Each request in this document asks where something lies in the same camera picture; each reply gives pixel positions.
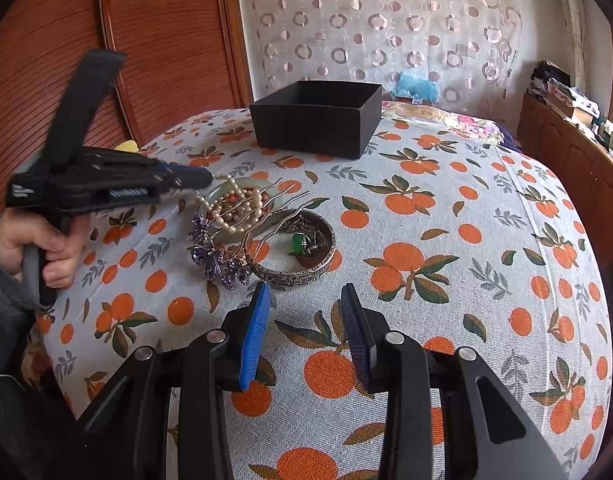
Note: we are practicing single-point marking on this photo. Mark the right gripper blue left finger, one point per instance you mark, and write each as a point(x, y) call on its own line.
point(245, 329)

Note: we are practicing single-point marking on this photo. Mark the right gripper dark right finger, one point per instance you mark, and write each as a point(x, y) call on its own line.
point(364, 328)

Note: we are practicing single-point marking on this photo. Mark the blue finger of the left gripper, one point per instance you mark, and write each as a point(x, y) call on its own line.
point(180, 177)

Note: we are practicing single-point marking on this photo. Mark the purple crystal hair clip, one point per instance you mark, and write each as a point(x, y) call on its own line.
point(228, 265)

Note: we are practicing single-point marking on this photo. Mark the metal wavy hair fork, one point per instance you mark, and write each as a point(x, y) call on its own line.
point(274, 212)

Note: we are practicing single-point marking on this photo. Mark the carved silver bangle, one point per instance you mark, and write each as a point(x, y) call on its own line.
point(270, 255)

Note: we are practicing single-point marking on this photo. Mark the grey left sleeve forearm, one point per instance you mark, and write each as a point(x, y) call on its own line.
point(17, 317)

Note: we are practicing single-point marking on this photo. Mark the person left hand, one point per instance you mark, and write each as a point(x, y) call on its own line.
point(20, 229)

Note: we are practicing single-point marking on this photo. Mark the yellow plush toy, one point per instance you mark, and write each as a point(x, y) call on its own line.
point(129, 146)

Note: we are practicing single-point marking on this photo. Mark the orange print bed sheet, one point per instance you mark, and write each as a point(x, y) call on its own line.
point(457, 241)

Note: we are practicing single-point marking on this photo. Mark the wooden headboard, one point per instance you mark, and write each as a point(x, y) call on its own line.
point(179, 57)

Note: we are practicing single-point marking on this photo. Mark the black open storage box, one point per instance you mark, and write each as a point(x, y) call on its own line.
point(323, 117)

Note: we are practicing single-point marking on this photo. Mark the sheer circle pattern curtain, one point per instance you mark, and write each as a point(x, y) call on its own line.
point(465, 48)

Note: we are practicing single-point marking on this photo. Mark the floral quilt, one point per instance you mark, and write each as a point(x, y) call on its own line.
point(469, 127)

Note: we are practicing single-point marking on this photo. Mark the blue tissue pack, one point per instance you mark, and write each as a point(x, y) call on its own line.
point(415, 89)

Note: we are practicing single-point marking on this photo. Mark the wooden side cabinet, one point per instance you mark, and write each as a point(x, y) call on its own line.
point(582, 165)

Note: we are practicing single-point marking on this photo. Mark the clutter pile on cabinet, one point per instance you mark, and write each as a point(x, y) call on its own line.
point(550, 84)

